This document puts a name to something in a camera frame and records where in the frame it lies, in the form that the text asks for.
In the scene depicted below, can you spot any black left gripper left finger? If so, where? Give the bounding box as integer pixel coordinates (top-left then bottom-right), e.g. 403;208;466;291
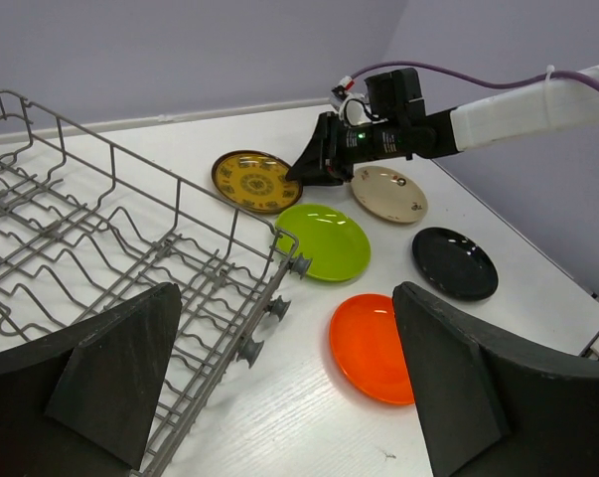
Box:
0;282;182;476

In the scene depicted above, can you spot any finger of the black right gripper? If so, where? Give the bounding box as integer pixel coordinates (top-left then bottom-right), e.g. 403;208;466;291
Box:
285;112;344;187

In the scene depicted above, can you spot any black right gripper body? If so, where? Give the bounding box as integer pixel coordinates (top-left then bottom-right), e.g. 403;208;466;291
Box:
328;118;460;180

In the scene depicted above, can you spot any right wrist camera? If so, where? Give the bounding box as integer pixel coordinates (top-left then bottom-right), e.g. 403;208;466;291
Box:
331;68;426;127

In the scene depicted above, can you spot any cream floral plate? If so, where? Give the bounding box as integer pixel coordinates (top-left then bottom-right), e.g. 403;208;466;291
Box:
350;166;428;224

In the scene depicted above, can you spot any orange plate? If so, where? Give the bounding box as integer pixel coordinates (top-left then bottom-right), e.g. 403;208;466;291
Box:
328;293;414;406

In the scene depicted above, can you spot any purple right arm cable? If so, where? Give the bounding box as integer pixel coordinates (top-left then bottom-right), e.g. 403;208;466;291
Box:
351;60;599;105

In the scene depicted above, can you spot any yellow patterned plate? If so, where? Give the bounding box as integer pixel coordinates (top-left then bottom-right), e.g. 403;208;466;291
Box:
211;150;303;215

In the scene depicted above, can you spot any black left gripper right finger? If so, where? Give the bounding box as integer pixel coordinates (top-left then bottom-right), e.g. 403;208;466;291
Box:
392;282;599;476

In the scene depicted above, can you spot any black plate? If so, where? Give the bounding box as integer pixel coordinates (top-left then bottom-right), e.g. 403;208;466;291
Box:
411;227;499;301

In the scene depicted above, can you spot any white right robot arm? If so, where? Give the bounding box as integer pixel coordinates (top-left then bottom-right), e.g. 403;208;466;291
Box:
286;61;599;187

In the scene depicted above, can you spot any lime green plate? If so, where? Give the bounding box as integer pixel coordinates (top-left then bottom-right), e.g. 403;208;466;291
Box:
275;204;372;282

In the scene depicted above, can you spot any grey wire dish rack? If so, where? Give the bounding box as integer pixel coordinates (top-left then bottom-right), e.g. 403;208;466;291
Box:
0;90;311;476

